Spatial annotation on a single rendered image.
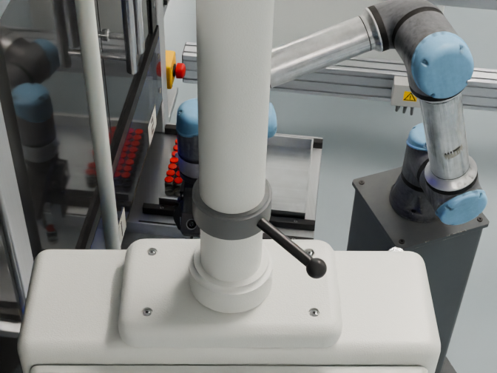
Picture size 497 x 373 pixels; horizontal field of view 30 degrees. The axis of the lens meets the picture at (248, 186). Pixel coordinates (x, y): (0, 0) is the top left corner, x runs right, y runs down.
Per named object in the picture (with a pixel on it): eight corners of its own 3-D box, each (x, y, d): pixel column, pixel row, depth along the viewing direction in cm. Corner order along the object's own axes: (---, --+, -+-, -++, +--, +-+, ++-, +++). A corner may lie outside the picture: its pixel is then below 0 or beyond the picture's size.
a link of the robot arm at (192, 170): (212, 166, 180) (171, 162, 181) (213, 183, 184) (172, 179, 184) (218, 140, 186) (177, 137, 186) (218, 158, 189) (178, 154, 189)
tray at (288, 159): (159, 208, 217) (158, 197, 214) (178, 135, 235) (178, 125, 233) (304, 223, 214) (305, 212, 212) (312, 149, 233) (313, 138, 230)
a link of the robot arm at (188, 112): (224, 117, 174) (180, 123, 172) (223, 160, 181) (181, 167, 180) (214, 92, 179) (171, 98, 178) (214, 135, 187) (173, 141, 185)
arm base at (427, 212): (431, 174, 240) (437, 145, 233) (461, 213, 230) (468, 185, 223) (379, 188, 236) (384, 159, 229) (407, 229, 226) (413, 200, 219)
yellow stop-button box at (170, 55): (143, 87, 236) (142, 64, 231) (149, 70, 241) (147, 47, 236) (173, 89, 236) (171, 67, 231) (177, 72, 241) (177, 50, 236)
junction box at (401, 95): (390, 105, 313) (393, 84, 307) (390, 96, 317) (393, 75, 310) (426, 109, 312) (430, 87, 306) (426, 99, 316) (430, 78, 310)
